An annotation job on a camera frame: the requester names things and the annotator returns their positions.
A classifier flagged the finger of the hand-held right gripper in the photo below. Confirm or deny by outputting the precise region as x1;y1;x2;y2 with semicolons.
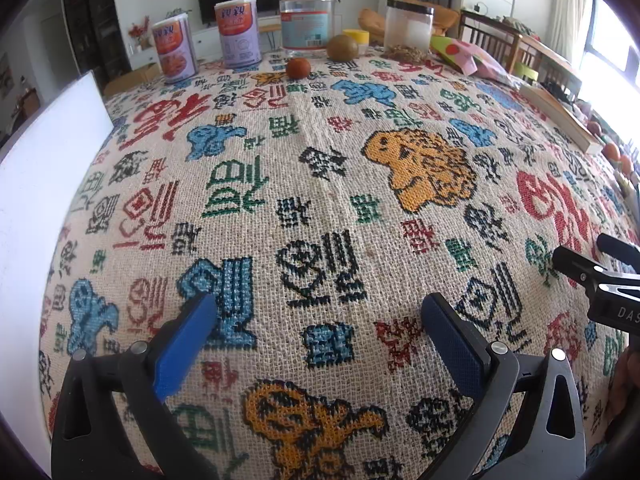
552;245;640;291
597;233;640;273

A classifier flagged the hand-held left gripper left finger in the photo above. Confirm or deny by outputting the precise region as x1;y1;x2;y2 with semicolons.
50;291;221;480

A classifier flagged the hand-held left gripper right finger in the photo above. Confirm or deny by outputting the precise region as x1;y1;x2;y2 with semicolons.
421;292;587;480

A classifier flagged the white rectangular box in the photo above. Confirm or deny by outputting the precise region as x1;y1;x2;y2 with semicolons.
0;70;116;466

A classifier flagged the person's right hand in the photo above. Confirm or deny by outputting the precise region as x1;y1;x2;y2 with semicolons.
606;345;640;426

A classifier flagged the orange cover book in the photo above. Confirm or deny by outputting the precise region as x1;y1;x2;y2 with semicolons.
517;82;606;155

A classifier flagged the dark wooden chair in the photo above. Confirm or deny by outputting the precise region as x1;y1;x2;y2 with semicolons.
537;55;583;96
459;10;523;73

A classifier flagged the printed woven tablecloth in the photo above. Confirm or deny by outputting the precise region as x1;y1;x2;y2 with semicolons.
37;50;640;480

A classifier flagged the pink snack bag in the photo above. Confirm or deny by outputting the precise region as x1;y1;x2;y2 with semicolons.
430;35;516;81

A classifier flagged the cardboard box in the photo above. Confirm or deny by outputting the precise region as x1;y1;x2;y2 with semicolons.
102;62;161;96

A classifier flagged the pile of nuts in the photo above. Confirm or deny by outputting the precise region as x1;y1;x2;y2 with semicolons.
382;44;431;62

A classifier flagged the orange lounge chair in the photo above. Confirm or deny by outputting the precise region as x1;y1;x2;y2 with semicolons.
357;0;460;36

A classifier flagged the pink purple tin can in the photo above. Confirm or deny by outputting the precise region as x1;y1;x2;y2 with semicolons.
151;12;197;85
214;0;262;68

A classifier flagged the black lid plastic jar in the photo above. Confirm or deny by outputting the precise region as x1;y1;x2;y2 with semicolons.
384;0;435;53

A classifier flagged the white television cabinet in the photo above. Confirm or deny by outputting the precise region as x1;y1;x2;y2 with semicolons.
190;15;346;61

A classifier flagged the red flower vase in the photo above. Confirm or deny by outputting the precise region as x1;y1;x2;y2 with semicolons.
129;16;153;51

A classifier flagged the small yellow lid jar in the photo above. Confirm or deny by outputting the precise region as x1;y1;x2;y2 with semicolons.
342;29;371;56

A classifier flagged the brown kiwi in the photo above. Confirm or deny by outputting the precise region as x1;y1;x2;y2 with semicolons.
327;34;360;61

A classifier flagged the wooden top stool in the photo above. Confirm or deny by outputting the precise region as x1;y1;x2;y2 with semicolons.
258;22;282;53

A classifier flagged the dark display cabinet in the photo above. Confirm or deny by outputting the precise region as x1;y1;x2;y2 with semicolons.
62;0;131;91

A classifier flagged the clear glass jar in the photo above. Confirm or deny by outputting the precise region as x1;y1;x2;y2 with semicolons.
278;0;335;59

